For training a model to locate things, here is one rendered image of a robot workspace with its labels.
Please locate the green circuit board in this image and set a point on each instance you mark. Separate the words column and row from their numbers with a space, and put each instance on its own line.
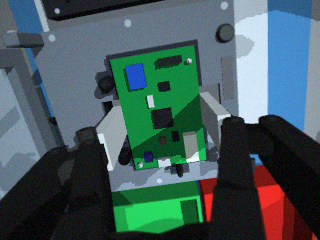
column 159, row 97

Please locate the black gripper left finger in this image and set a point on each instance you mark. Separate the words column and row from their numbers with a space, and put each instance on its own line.
column 30, row 209

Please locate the red bin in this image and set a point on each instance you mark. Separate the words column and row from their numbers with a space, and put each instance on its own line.
column 281, row 219

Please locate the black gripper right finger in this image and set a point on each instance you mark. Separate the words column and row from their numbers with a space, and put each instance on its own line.
column 293, row 162

